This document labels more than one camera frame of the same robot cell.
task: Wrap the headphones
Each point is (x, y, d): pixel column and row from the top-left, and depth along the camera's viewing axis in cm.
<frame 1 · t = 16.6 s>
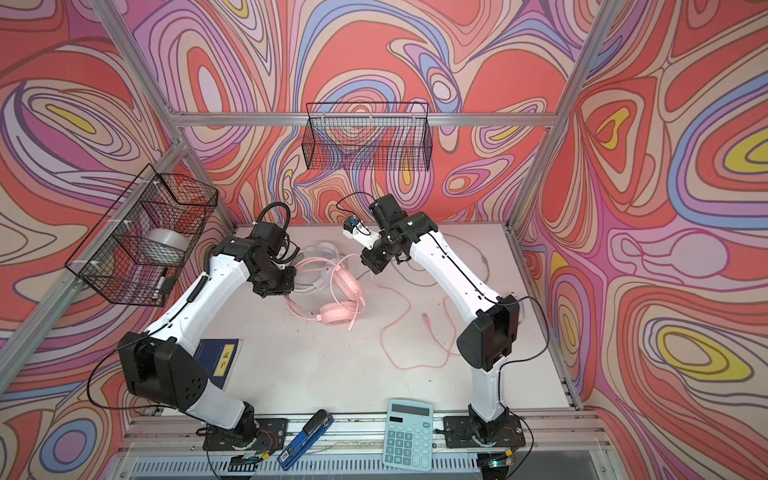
left hand: (294, 287, 82), fingers closed
right hand: (370, 265, 80), fingers closed
pink cat-ear headphones: (347, 293, 76), point 22 cm above the table
white headphones: (323, 256, 104), point 7 cm above the table
dark blue booklet: (229, 358, 86), point 3 cm above the table

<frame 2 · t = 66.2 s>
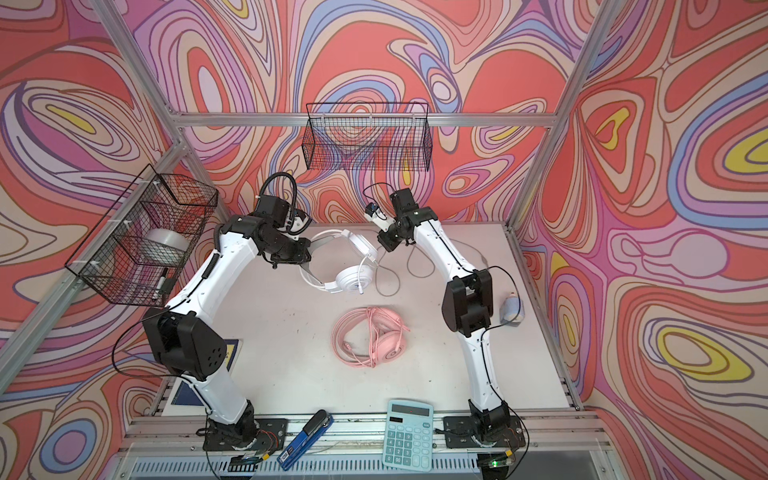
left hand: (312, 254, 84), fingers closed
right hand: (385, 243, 96), fingers closed
pink cat-ear headphones: (369, 336, 86), point 6 cm above the table
white headphones: (349, 278, 72), point 29 cm above the table
the other named things where they were.

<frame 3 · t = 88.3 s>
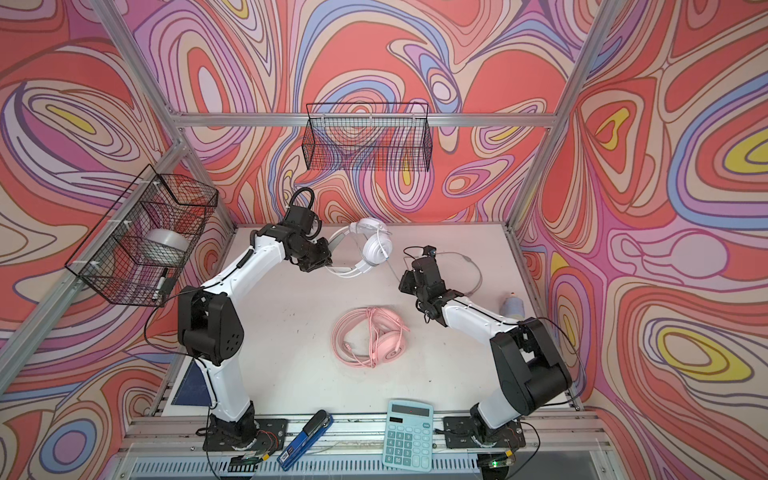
left hand: (335, 256, 91), fingers closed
right hand: (407, 280, 92), fingers closed
white headphones: (377, 247, 80), point 27 cm above the table
the other named things where they were.

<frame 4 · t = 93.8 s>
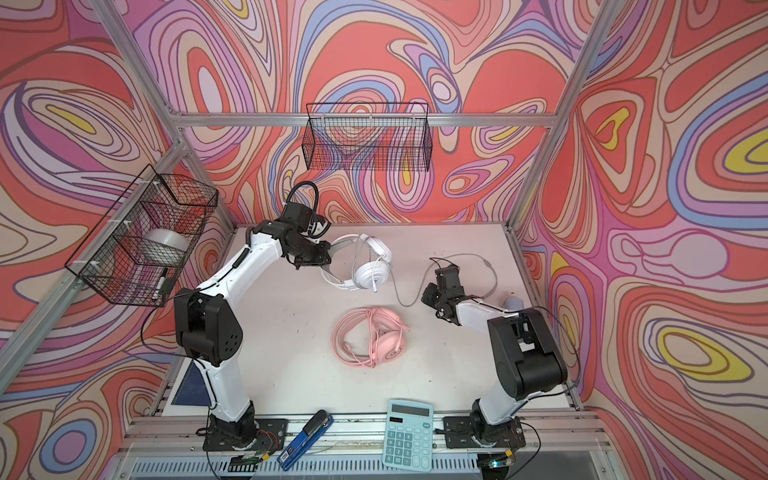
left hand: (332, 256, 89), fingers closed
right hand: (428, 297, 96), fingers closed
white headphones: (372, 271, 78), point 25 cm above the table
the other named things where they were.

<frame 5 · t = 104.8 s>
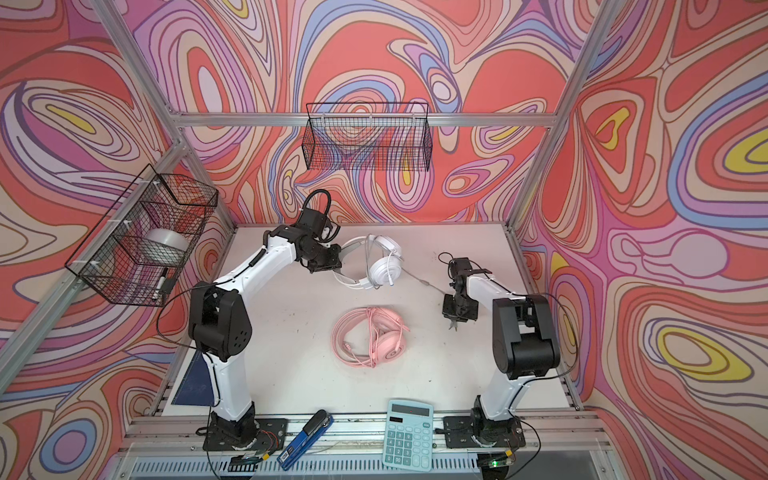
left hand: (344, 261, 92), fingers closed
right hand: (456, 322, 93), fingers closed
white headphones: (385, 263, 80), point 24 cm above the table
the other named things where they were.

